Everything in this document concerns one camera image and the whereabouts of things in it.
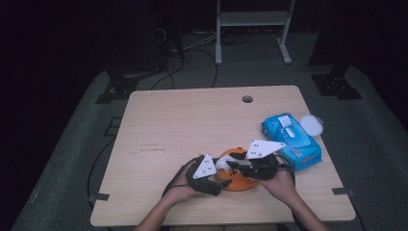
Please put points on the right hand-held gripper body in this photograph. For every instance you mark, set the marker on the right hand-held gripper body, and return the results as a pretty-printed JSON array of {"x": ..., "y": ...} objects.
[{"x": 261, "y": 166}]

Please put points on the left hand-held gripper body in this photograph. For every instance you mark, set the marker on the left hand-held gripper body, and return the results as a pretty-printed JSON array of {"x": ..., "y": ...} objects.
[{"x": 205, "y": 173}]

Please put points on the white wet wipe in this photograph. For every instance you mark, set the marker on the white wet wipe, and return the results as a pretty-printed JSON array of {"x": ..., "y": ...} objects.
[{"x": 224, "y": 163}]

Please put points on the orange plush toy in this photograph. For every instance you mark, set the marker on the orange plush toy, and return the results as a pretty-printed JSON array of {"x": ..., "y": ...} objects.
[{"x": 239, "y": 183}]

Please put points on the blue wet wipes pack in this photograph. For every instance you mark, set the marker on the blue wet wipes pack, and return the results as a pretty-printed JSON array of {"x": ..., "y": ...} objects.
[{"x": 304, "y": 150}]

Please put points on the person's right hand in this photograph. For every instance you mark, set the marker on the person's right hand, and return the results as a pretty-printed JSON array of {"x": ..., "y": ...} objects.
[{"x": 279, "y": 186}]

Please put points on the person's left hand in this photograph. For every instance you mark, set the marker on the person's left hand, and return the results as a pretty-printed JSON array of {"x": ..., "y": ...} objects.
[{"x": 183, "y": 189}]

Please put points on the white round plastic lid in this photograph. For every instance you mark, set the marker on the white round plastic lid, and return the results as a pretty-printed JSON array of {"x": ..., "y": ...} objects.
[{"x": 311, "y": 125}]

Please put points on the grey tape strip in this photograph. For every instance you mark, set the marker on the grey tape strip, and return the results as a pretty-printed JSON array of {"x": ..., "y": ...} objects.
[
  {"x": 343, "y": 191},
  {"x": 99, "y": 196}
]

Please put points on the black stand base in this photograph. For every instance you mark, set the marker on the black stand base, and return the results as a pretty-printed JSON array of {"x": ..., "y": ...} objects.
[
  {"x": 335, "y": 86},
  {"x": 120, "y": 88}
]

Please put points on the white metal stand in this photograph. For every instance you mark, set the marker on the white metal stand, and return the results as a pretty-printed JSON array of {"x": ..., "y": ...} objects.
[{"x": 253, "y": 18}]

